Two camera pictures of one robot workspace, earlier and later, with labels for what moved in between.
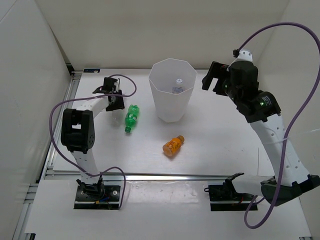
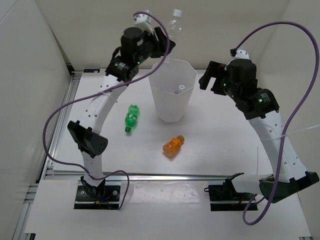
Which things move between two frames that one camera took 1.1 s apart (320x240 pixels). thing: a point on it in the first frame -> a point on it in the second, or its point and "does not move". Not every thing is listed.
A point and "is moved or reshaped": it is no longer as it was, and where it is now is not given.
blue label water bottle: x=178 y=87 is moved or reshaped
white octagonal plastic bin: x=171 y=107 does not move
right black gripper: x=216 y=70 does not move
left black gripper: x=119 y=105 -> x=161 y=46
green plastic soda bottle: x=131 y=118 does not move
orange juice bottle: x=170 y=148 does not move
